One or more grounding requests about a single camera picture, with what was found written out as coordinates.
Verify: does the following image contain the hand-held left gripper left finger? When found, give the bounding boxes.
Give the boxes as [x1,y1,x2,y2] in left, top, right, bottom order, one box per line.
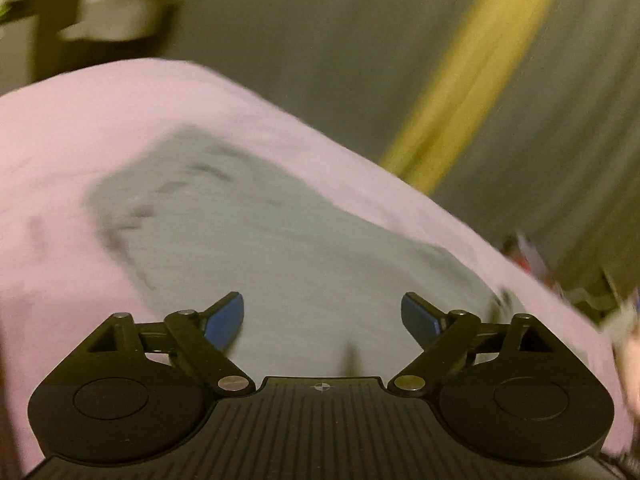
[86,291,257,397]

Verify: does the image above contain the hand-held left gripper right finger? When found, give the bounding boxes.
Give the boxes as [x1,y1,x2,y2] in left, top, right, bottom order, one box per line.
[389,291,557,397]

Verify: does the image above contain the grey pants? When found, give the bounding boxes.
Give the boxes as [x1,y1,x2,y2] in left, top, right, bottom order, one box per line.
[87,125,521,377]

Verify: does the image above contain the colourful blurred packet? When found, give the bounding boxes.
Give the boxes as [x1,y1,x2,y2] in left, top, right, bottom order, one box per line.
[501,232,557,288]

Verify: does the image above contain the pink bed sheet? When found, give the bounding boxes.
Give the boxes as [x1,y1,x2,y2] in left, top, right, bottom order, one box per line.
[0,57,640,480]

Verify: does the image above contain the grey-green curtain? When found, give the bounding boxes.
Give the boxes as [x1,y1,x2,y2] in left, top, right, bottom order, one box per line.
[165,0,640,306]

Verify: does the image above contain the white blurred object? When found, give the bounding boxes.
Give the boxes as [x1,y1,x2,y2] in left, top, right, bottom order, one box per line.
[57,0,188,43]

